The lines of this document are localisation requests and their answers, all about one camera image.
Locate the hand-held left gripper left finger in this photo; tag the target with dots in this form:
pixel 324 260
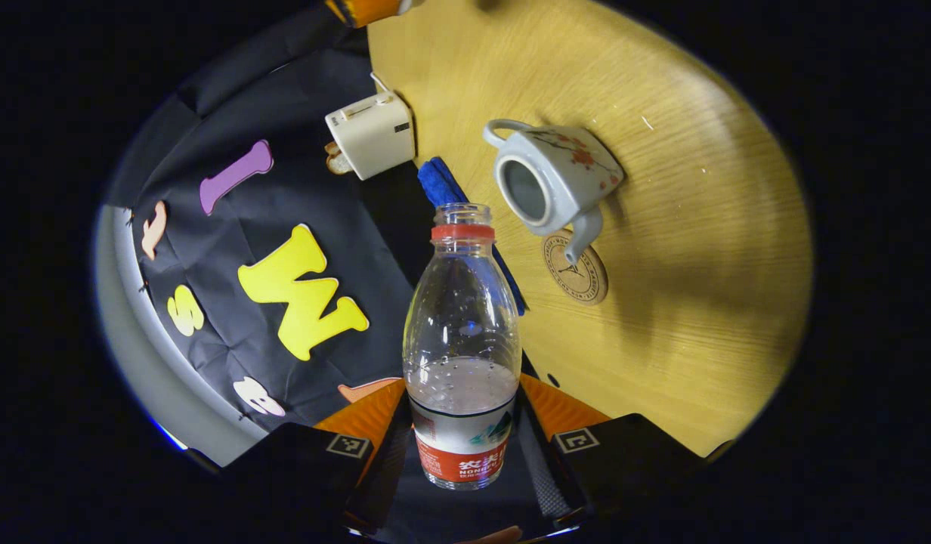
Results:
pixel 382 468

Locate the blue folded towel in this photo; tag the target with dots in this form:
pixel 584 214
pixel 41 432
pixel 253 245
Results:
pixel 439 185

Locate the round cork coaster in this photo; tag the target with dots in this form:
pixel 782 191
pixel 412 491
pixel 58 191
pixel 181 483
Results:
pixel 583 279

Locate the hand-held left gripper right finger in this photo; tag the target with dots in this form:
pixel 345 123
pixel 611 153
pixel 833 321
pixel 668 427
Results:
pixel 545 468

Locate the white toaster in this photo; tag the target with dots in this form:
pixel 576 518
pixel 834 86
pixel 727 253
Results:
pixel 371 136

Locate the clear water bottle red label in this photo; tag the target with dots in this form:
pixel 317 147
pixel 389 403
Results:
pixel 462 340

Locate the toasted bread slice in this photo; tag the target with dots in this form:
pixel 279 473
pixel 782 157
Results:
pixel 335 159

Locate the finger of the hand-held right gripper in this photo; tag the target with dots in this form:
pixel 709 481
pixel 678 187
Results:
pixel 367 10

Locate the black backdrop cloth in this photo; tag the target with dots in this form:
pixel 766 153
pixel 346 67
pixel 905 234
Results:
pixel 284 98

